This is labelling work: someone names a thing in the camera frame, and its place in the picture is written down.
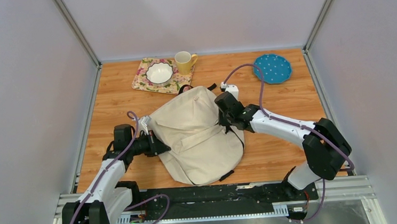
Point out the floral square tray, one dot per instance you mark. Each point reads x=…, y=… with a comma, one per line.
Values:
x=141, y=83

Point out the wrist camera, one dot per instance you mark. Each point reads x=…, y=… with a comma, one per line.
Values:
x=143, y=124
x=230, y=88

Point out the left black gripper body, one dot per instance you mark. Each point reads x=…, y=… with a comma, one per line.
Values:
x=145, y=145

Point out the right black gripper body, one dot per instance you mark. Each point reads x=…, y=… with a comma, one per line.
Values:
x=225, y=120

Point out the beige canvas backpack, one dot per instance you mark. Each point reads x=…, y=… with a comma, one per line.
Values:
x=201, y=150

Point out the blue polka dot plate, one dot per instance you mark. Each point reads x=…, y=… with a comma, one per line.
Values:
x=275, y=68

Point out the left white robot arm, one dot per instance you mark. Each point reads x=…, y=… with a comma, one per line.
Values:
x=107, y=196

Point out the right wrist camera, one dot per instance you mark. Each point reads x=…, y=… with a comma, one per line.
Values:
x=230, y=88

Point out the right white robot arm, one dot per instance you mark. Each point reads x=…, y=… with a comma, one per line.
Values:
x=325, y=148

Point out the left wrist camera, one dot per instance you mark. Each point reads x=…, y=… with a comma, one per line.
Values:
x=143, y=124

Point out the white bowl with dark rim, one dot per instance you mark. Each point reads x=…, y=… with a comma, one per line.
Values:
x=159, y=74

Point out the yellow ceramic mug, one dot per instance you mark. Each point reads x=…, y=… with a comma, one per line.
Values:
x=185, y=61

